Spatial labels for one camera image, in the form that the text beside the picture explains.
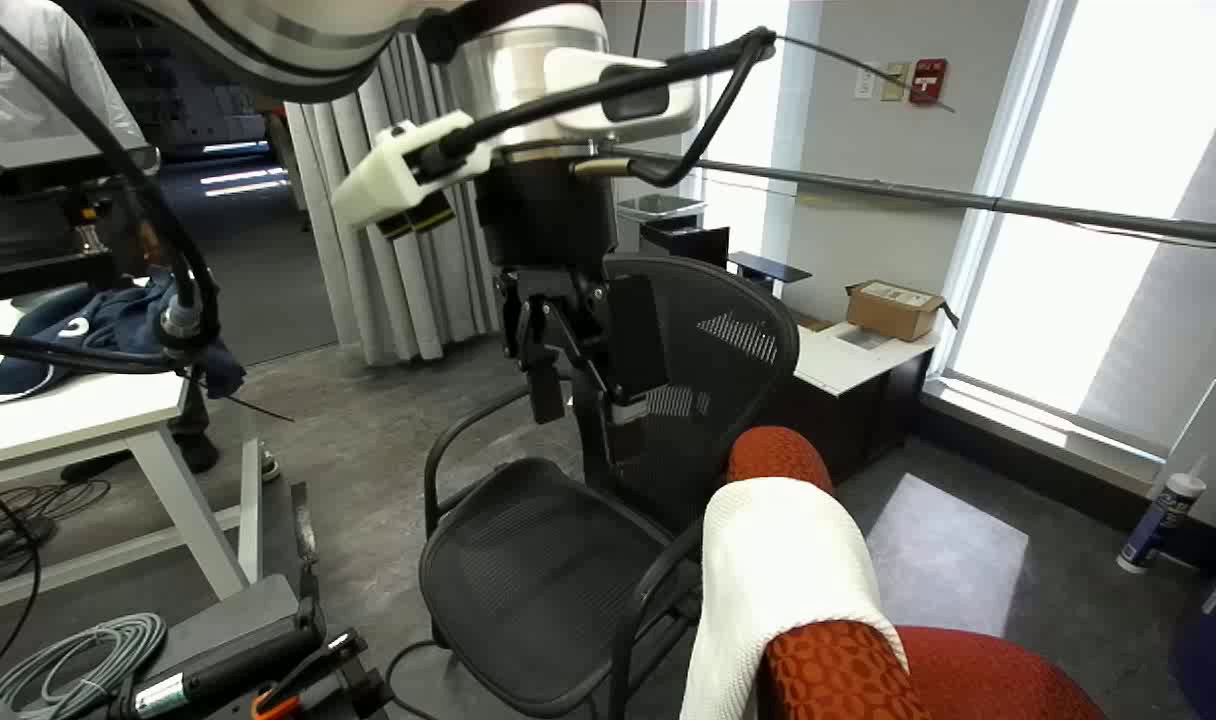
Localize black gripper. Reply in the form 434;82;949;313
480;156;619;427

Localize white towel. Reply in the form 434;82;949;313
680;475;913;720

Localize black mesh office chair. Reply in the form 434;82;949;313
417;253;803;720

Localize grey curtain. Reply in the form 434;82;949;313
282;30;504;373

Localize black box device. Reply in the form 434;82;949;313
640;210;736;271

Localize white low desk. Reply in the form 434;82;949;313
734;313;945;483

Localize cardboard box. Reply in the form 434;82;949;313
843;276;949;344

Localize grey metal base block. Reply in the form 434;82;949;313
140;475;321;697

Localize red fire alarm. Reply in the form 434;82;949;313
909;54;954;112

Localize blue garment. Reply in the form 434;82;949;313
0;271;247;405

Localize white table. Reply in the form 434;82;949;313
0;293;267;622

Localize dark grey laptop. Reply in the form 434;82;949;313
0;124;165;195

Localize bright window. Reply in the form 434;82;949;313
945;0;1216;457

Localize person in white shirt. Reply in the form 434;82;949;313
0;0;151;156

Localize blue white spray canister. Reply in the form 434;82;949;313
1118;467;1209;574

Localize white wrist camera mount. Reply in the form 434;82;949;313
328;112;499;244

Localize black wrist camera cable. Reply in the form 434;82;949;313
422;22;785;193

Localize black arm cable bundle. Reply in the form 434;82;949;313
0;5;252;405

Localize orange handled clamp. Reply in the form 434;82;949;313
132;622;372;720

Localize grey wall rail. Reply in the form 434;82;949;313
625;151;1216;255

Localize grey coiled cable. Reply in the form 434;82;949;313
0;607;173;720

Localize black floor cables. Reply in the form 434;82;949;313
0;453;119;682

